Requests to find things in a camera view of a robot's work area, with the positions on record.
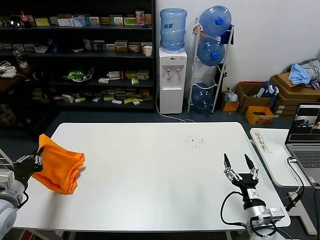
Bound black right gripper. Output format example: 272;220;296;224
222;153;260;210

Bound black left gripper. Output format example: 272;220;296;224
13;146;45;187

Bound orange t-shirt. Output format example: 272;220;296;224
31;134;86;195

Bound pile of blue clothes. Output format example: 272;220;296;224
287;58;320;90

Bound white side table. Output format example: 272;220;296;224
249;127;320;236

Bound scattered dark crumbs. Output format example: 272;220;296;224
184;135;207;150

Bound yellow cardboard box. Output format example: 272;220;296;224
245;105;274;126

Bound dark wooden desk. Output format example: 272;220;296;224
0;64;60;143

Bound small yellow box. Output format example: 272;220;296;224
221;98;240;113

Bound open red-edged cardboard box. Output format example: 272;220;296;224
236;81;274;115

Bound white tied plastic bag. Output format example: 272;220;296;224
223;87;239;104

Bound grey laptop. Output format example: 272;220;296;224
284;101;320;190

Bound blue white package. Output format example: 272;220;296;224
255;81;280;101

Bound white metal jug rack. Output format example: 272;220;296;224
187;17;235;115

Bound white power strip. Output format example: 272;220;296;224
0;61;18;80

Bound stacked brown cardboard boxes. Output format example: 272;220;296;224
269;72;320;120

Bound black tripod stand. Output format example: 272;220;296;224
215;63;228;87

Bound bowl of green snacks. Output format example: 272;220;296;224
62;67;95;83

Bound white water dispenser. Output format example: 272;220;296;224
158;47;188;115

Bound clear plastic bottle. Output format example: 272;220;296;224
12;48;29;70

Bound black shelving unit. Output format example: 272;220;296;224
0;0;156;115

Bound red white medicine box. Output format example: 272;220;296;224
108;71;124;81

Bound shiny dark bowl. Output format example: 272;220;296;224
7;15;24;28

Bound cola bottle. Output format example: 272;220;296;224
19;11;32;30

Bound beige hanging rag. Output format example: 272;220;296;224
192;23;204;39

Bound blue white box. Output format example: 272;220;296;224
69;16;86;28

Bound upright blue water jug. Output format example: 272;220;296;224
159;8;188;53

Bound tall colourful carton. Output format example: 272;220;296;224
135;11;146;27

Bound white wire basket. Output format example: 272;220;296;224
0;148;16;173

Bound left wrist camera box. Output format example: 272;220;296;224
0;170;15;192

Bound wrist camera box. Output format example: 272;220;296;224
259;207;286;225
0;170;15;192

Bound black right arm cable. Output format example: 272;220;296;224
219;191;278;237

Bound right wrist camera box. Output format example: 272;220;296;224
259;207;286;225

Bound black laptop cable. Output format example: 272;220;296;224
285;156;305;212

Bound white dispenser power cable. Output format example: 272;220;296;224
155;84;196;124

